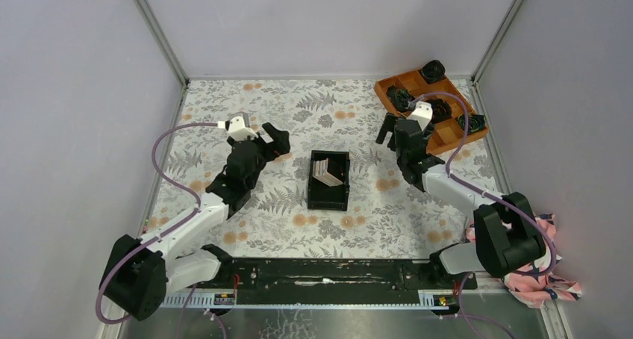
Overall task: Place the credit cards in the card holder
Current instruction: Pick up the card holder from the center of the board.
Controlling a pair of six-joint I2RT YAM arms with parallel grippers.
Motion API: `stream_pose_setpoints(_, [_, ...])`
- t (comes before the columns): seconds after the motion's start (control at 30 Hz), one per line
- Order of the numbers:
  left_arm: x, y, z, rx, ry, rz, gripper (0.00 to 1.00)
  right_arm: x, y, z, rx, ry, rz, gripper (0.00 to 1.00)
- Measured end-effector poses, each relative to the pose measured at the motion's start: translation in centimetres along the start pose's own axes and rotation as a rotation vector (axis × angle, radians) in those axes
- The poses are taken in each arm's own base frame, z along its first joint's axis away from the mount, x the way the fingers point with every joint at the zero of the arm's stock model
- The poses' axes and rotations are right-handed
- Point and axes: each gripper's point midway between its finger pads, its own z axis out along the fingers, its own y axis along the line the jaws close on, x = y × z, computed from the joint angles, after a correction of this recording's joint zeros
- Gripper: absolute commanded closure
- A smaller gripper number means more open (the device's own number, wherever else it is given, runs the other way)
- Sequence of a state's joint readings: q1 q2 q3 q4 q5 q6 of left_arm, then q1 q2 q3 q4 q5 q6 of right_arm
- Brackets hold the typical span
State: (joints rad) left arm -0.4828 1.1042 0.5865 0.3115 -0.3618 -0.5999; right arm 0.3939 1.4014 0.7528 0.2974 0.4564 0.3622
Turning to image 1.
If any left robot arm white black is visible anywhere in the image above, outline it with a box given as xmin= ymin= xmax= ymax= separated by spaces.
xmin=95 ymin=116 xmax=290 ymax=324

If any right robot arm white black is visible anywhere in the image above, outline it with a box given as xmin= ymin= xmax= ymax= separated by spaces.
xmin=376 ymin=113 xmax=557 ymax=288

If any stack of credit cards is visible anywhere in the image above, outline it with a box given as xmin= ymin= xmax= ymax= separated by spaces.
xmin=312 ymin=158 xmax=344 ymax=187

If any black plastic card box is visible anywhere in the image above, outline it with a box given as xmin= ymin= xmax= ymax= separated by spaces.
xmin=306 ymin=150 xmax=350 ymax=211

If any rolled green tie left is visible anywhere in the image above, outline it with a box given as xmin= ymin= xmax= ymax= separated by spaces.
xmin=386 ymin=85 xmax=414 ymax=113

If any rolled green tie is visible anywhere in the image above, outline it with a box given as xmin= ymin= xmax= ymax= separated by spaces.
xmin=456 ymin=113 xmax=487 ymax=135
xmin=386 ymin=85 xmax=414 ymax=113

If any rolled dark tie centre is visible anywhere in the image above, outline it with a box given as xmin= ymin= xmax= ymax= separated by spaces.
xmin=427 ymin=99 xmax=452 ymax=124

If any rolled dark tie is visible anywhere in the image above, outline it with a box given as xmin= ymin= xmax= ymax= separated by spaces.
xmin=427 ymin=99 xmax=452 ymax=124
xmin=419 ymin=60 xmax=446 ymax=84

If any orange wooden compartment tray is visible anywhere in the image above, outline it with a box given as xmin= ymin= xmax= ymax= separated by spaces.
xmin=375 ymin=69 xmax=489 ymax=155

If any rolled green tie right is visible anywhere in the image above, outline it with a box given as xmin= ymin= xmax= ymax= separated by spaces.
xmin=456 ymin=113 xmax=487 ymax=135

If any rolled dark tie top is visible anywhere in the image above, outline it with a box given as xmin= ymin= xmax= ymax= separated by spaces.
xmin=419 ymin=60 xmax=446 ymax=84

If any pink patterned cloth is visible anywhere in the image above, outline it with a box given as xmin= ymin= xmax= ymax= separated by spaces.
xmin=465 ymin=214 xmax=582 ymax=308

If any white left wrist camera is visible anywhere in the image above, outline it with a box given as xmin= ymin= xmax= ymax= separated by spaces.
xmin=216 ymin=112 xmax=258 ymax=142

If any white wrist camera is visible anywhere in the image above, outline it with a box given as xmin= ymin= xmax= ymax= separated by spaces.
xmin=407 ymin=101 xmax=433 ymax=130
xmin=216 ymin=112 xmax=258 ymax=142

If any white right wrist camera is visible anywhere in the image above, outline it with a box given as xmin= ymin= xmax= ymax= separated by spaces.
xmin=407 ymin=101 xmax=433 ymax=130

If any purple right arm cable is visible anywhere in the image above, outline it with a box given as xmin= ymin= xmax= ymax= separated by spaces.
xmin=409 ymin=91 xmax=559 ymax=277

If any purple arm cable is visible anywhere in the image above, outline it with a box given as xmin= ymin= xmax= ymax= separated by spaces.
xmin=95 ymin=122 xmax=220 ymax=326
xmin=409 ymin=91 xmax=559 ymax=277

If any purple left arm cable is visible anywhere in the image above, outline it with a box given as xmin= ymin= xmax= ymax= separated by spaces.
xmin=95 ymin=122 xmax=220 ymax=326

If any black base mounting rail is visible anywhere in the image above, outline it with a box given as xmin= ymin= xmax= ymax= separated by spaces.
xmin=185 ymin=257 xmax=478 ymax=307

